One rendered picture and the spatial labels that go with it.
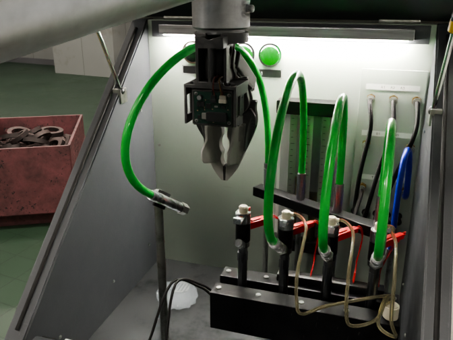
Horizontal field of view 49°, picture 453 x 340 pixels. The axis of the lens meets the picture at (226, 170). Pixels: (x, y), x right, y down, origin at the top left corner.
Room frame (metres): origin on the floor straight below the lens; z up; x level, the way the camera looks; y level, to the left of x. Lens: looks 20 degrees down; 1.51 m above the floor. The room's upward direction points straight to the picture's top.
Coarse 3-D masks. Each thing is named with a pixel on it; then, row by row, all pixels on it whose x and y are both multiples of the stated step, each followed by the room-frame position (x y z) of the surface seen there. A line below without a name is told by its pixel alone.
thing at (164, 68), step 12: (192, 48) 0.85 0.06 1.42; (240, 48) 0.94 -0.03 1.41; (168, 60) 0.82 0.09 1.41; (180, 60) 0.83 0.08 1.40; (252, 60) 0.97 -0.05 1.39; (156, 72) 0.80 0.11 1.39; (144, 96) 0.77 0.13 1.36; (264, 96) 1.00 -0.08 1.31; (132, 108) 0.76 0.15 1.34; (264, 108) 1.01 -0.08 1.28; (132, 120) 0.75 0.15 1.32; (264, 120) 1.01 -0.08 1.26; (132, 180) 0.75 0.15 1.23; (144, 192) 0.76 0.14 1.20
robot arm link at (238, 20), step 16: (208, 0) 0.64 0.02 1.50; (224, 0) 0.64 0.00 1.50; (240, 0) 0.65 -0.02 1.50; (192, 16) 0.67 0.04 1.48; (208, 16) 0.64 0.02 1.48; (224, 16) 0.64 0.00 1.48; (240, 16) 0.65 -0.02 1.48; (208, 32) 0.65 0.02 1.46; (224, 32) 0.64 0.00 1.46; (240, 32) 0.66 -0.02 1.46
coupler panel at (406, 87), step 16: (368, 80) 1.04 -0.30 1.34; (384, 80) 1.03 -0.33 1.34; (400, 80) 1.02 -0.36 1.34; (416, 80) 1.01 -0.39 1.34; (368, 96) 1.02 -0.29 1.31; (384, 96) 1.03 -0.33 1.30; (400, 96) 1.02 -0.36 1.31; (416, 96) 1.01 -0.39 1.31; (384, 112) 1.03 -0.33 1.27; (400, 112) 1.02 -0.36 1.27; (384, 128) 1.03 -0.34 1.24; (400, 128) 1.02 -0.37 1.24; (400, 144) 1.02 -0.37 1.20; (416, 144) 1.01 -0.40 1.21; (368, 160) 1.04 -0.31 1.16; (416, 160) 1.01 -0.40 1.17; (352, 176) 1.04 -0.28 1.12; (368, 176) 1.03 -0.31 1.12; (352, 192) 1.04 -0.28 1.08; (368, 192) 1.03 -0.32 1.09; (400, 208) 1.01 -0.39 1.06
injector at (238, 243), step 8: (248, 216) 0.82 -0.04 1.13; (248, 224) 0.83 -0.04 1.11; (240, 232) 0.82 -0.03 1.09; (248, 232) 0.82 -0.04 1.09; (240, 240) 0.81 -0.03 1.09; (248, 240) 0.82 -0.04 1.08; (240, 248) 0.81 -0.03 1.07; (240, 256) 0.83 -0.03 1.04; (240, 264) 0.83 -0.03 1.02; (240, 272) 0.83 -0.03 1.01; (240, 280) 0.83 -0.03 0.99
